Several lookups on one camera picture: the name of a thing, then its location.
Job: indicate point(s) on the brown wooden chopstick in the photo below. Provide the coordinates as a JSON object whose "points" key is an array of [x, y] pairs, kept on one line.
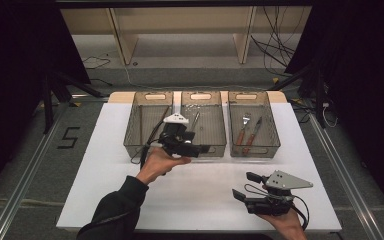
{"points": [[166, 111]]}

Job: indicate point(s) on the black overhead frame bar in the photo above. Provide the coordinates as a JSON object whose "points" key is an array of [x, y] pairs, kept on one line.
{"points": [[180, 3]]}

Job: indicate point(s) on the person's left hand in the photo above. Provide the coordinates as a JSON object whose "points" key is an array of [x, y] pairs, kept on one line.
{"points": [[158, 163]]}

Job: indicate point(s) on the yellow floor tape piece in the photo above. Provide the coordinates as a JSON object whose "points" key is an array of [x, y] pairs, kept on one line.
{"points": [[275, 80], [75, 104]]}

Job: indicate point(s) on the short aluminium floor rail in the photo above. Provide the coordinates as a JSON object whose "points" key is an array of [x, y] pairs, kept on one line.
{"points": [[90, 97]]}

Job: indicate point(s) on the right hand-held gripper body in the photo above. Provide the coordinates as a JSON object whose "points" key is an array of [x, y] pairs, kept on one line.
{"points": [[273, 205]]}

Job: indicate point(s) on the black metal stand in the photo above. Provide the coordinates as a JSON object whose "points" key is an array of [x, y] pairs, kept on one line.
{"points": [[320, 100], [48, 110]]}

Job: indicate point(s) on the steel spoon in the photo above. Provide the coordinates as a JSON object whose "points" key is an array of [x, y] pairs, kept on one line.
{"points": [[196, 119]]}

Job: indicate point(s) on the black curtain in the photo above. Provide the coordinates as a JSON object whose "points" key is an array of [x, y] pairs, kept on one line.
{"points": [[13, 66], [363, 83]]}

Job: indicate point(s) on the person's right hand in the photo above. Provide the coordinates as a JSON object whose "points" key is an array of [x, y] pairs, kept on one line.
{"points": [[288, 226]]}

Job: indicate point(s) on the beige wooden desk frame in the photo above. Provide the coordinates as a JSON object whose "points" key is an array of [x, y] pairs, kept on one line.
{"points": [[126, 43]]}

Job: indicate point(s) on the white table sheet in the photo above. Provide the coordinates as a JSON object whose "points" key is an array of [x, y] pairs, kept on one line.
{"points": [[213, 186]]}

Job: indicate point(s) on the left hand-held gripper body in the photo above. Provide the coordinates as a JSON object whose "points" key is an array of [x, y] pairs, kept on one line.
{"points": [[175, 136]]}

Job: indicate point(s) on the smoky clear plastic bin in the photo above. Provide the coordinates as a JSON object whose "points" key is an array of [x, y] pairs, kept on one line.
{"points": [[213, 146], [266, 150], [131, 133]]}

